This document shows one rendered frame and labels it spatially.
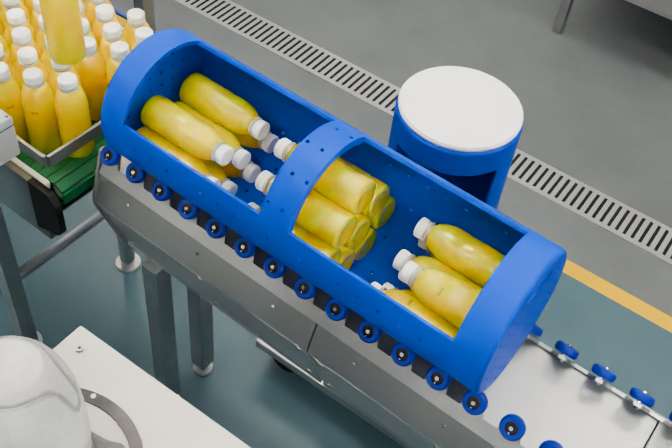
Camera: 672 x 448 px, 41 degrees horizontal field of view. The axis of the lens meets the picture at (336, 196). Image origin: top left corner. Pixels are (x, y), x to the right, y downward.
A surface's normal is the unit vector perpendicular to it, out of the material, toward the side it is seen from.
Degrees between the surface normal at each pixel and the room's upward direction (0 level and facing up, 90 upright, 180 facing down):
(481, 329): 55
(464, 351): 76
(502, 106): 0
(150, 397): 2
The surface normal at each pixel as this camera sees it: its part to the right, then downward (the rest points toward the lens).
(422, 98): 0.08, -0.68
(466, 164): 0.05, 0.73
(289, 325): -0.54, 0.29
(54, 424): 0.81, 0.25
